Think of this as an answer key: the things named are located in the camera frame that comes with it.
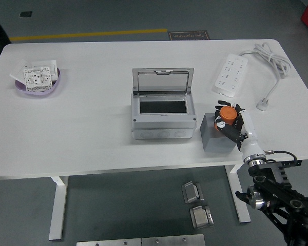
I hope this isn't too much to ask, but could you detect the grey electrical junction box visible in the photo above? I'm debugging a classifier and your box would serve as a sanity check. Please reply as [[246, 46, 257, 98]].
[[130, 92, 197, 140]]

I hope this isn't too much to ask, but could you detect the white power strip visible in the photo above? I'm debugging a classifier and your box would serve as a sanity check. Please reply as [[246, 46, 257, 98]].
[[211, 53, 248, 98]]

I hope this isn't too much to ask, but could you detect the purple oval bowl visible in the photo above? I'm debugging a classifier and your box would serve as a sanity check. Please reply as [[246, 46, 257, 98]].
[[14, 67, 65, 97]]

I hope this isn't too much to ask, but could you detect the transparent hinged box lid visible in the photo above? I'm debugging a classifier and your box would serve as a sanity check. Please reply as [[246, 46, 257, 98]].
[[132, 67, 195, 95]]

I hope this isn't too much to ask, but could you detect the white power cord with plug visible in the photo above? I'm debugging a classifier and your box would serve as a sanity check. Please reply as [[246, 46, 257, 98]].
[[239, 42, 291, 112]]

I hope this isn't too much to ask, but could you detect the grey metal base plate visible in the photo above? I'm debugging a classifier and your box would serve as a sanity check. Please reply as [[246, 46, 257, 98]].
[[76, 238, 142, 246], [141, 234, 206, 246]]

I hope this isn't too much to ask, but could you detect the white socket module with terminals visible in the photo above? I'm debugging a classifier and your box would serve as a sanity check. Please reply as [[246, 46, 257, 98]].
[[23, 66, 54, 92]]

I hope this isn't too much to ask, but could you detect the orange cylinder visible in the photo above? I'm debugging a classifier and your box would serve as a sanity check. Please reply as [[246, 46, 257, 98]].
[[213, 106, 238, 131]]

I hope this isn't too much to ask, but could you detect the grey cube with round hole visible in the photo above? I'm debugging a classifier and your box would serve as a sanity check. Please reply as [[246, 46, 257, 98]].
[[200, 112, 242, 154]]

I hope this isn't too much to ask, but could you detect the white flat cover plate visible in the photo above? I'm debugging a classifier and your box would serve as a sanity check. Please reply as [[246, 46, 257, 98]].
[[9, 59, 29, 82]]

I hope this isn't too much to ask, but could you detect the white table leg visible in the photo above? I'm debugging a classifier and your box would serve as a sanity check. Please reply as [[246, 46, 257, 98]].
[[48, 176, 69, 241], [225, 163, 252, 223]]

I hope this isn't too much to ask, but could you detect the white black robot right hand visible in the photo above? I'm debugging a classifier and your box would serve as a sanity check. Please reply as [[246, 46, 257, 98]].
[[213, 100, 264, 160]]

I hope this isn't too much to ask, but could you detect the metal block on floor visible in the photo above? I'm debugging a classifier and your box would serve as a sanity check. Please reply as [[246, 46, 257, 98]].
[[189, 204, 215, 229], [181, 181, 205, 204]]

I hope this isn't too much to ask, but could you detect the white square switch panel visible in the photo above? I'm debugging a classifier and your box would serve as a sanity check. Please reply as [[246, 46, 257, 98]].
[[31, 59, 60, 80]]

